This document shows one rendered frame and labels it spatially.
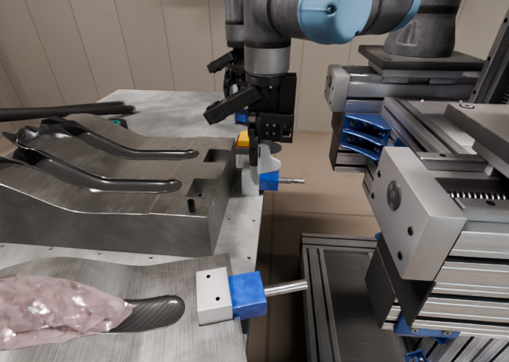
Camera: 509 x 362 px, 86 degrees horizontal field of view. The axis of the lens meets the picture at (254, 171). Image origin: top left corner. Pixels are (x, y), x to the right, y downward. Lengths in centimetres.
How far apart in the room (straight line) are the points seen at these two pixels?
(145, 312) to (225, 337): 10
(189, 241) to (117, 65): 271
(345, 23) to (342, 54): 234
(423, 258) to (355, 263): 96
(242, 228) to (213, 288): 20
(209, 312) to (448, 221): 25
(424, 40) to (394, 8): 30
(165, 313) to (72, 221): 23
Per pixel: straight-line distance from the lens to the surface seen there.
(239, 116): 90
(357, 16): 38
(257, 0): 44
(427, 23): 77
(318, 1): 36
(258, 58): 46
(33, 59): 354
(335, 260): 127
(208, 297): 33
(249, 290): 35
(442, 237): 31
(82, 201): 51
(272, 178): 56
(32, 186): 53
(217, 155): 58
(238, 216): 53
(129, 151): 63
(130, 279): 40
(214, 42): 269
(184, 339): 34
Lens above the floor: 116
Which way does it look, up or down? 33 degrees down
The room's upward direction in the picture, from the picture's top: straight up
